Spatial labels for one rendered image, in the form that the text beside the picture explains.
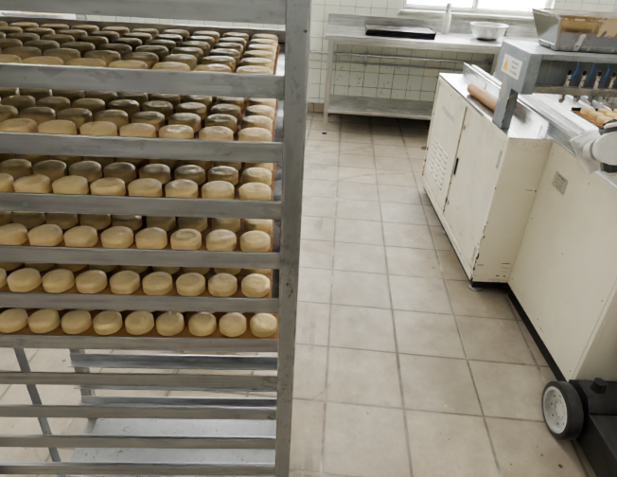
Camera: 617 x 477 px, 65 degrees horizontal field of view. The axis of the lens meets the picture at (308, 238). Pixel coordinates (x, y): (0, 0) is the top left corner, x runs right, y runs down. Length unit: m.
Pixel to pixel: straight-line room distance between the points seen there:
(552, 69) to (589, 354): 1.15
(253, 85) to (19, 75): 0.29
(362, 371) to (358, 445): 0.35
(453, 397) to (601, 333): 0.58
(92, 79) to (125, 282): 0.35
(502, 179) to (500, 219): 0.20
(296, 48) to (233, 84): 0.10
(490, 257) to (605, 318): 0.73
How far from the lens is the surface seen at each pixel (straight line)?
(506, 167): 2.33
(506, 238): 2.50
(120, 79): 0.69
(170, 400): 1.66
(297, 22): 0.61
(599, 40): 2.38
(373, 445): 1.86
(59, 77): 0.72
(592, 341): 2.05
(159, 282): 0.88
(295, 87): 0.63
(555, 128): 2.37
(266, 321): 0.91
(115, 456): 1.69
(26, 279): 0.95
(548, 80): 2.36
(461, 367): 2.21
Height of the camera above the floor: 1.47
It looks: 31 degrees down
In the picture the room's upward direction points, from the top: 3 degrees clockwise
